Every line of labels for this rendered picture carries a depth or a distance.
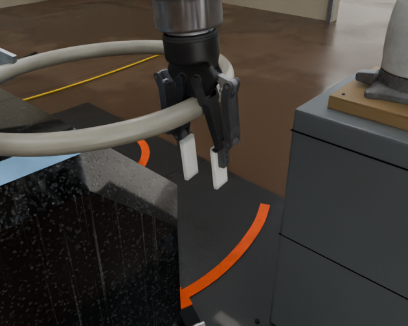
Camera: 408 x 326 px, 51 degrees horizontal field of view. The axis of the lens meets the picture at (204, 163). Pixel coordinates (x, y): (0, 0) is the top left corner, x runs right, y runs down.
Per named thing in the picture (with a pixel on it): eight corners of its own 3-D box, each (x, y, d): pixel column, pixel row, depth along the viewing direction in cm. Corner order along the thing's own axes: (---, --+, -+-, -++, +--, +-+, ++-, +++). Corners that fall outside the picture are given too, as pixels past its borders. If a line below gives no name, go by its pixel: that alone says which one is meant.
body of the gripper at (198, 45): (232, 24, 57) (236, 90, 62) (182, 21, 62) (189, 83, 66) (199, 37, 52) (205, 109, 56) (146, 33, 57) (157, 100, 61)
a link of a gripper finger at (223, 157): (221, 132, 63) (238, 136, 61) (223, 162, 65) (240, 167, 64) (215, 136, 62) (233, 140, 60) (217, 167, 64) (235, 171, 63)
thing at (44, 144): (-138, 141, 64) (-148, 122, 63) (64, 50, 103) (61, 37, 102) (157, 183, 47) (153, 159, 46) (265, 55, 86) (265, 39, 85)
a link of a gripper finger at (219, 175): (221, 140, 65) (225, 140, 64) (224, 179, 68) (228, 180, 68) (209, 148, 62) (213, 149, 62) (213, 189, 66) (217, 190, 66)
